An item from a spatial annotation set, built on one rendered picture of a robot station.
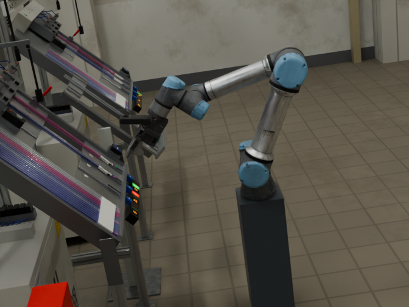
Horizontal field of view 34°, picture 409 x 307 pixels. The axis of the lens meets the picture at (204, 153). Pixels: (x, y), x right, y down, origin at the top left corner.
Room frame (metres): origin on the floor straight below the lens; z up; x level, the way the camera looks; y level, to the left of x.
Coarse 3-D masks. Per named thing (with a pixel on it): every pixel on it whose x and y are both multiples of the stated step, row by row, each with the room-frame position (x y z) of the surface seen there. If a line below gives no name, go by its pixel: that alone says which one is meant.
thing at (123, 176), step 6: (126, 168) 2.58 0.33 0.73; (126, 174) 2.51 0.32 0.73; (126, 180) 2.45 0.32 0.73; (120, 198) 2.30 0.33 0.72; (120, 204) 2.23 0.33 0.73; (120, 210) 2.18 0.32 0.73; (120, 216) 2.12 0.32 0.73; (120, 222) 2.07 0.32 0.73; (120, 228) 2.02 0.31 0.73; (120, 234) 1.98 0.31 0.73
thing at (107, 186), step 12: (84, 168) 2.35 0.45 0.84; (96, 168) 2.42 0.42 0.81; (108, 168) 2.51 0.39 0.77; (120, 168) 2.60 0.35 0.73; (84, 180) 2.25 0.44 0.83; (96, 180) 2.32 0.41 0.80; (108, 180) 2.39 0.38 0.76; (120, 180) 2.45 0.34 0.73; (108, 192) 2.29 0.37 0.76; (120, 192) 2.34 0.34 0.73
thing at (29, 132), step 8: (16, 104) 2.49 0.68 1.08; (16, 112) 2.42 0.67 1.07; (24, 112) 2.47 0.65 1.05; (32, 112) 2.53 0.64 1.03; (40, 112) 2.58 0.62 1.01; (40, 120) 2.50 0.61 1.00; (8, 128) 2.24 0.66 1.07; (24, 128) 2.33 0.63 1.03; (32, 128) 2.38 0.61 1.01; (16, 136) 2.22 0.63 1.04; (24, 136) 2.26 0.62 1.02; (32, 136) 2.31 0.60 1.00; (32, 144) 2.24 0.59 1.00
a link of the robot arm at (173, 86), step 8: (168, 80) 2.43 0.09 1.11; (176, 80) 2.42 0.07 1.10; (168, 88) 2.42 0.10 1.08; (176, 88) 2.41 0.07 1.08; (160, 96) 2.43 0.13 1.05; (168, 96) 2.41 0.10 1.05; (176, 96) 2.41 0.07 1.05; (160, 104) 2.42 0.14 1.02; (168, 104) 2.42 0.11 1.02; (176, 104) 2.42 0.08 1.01
